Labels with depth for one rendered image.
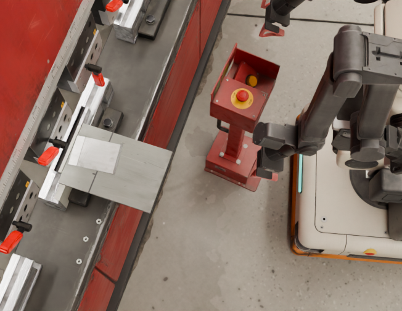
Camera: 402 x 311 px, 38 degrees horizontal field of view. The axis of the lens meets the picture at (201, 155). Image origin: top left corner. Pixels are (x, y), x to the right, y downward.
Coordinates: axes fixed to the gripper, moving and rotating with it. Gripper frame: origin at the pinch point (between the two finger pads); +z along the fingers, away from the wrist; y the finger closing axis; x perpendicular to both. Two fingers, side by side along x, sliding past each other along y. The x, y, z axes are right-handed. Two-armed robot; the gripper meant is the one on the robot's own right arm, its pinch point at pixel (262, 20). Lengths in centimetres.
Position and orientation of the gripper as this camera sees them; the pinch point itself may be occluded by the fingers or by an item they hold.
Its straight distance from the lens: 178.2
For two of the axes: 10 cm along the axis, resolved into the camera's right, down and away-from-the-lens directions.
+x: 8.9, 2.1, 4.1
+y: -0.8, 9.5, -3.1
